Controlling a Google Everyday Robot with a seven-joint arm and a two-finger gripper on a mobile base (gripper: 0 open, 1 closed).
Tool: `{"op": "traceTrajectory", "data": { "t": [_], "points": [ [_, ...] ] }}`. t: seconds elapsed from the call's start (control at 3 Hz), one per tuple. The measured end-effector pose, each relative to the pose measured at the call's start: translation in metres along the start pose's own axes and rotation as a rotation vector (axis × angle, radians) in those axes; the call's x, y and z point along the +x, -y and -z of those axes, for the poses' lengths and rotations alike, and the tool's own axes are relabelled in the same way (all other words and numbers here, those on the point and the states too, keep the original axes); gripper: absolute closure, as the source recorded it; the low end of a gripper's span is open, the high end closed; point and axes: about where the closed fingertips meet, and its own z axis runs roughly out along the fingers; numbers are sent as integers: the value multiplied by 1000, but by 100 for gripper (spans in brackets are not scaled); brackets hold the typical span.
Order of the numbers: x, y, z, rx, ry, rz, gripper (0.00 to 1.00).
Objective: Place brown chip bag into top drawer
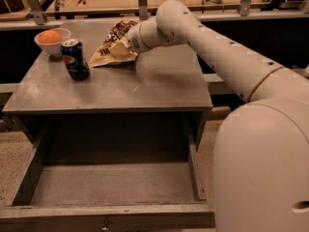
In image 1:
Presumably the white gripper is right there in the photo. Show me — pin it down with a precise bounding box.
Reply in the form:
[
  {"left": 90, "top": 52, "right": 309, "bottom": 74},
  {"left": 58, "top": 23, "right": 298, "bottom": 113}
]
[{"left": 109, "top": 17, "right": 187, "bottom": 62}]

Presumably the brown chip bag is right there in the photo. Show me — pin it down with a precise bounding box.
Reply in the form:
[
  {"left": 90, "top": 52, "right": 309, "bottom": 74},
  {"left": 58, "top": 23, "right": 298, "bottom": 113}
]
[{"left": 88, "top": 19, "right": 137, "bottom": 68}]

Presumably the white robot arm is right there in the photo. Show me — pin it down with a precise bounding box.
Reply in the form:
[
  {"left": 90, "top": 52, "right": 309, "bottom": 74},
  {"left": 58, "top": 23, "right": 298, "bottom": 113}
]
[{"left": 111, "top": 0, "right": 309, "bottom": 232}]

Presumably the open top drawer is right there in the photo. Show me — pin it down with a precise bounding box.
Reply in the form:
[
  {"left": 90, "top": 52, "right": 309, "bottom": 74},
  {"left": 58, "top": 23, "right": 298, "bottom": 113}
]
[{"left": 1, "top": 128, "right": 215, "bottom": 232}]

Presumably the blue pepsi can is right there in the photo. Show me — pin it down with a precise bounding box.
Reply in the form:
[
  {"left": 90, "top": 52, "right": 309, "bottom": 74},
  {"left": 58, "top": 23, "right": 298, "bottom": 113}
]
[{"left": 61, "top": 38, "right": 90, "bottom": 80}]

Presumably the grey cabinet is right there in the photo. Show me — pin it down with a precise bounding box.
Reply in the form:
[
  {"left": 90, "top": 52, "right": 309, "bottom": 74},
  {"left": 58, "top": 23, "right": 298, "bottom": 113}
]
[{"left": 1, "top": 18, "right": 214, "bottom": 166}]

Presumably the white bowl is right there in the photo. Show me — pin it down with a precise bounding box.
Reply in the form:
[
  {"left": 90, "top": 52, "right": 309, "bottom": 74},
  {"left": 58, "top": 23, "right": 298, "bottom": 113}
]
[{"left": 34, "top": 28, "right": 71, "bottom": 56}]

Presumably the orange fruit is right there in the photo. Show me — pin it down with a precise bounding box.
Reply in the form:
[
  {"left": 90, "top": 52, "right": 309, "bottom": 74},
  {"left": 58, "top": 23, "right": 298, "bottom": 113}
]
[{"left": 38, "top": 30, "right": 62, "bottom": 44}]

